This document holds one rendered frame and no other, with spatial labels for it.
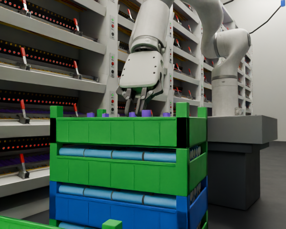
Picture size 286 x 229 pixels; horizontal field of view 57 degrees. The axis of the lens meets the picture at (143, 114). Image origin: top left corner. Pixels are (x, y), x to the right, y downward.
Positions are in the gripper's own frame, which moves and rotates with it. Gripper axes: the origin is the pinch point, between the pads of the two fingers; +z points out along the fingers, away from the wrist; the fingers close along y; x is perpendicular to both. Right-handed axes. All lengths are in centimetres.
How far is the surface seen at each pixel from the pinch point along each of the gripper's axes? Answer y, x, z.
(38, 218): 50, -35, 27
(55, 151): 13.2, 6.8, 13.1
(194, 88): 31, -169, -111
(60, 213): 11.8, 1.3, 24.9
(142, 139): -7.0, 8.0, 10.4
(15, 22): 53, 3, -34
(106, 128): 0.7, 8.8, 8.7
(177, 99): 32, -129, -76
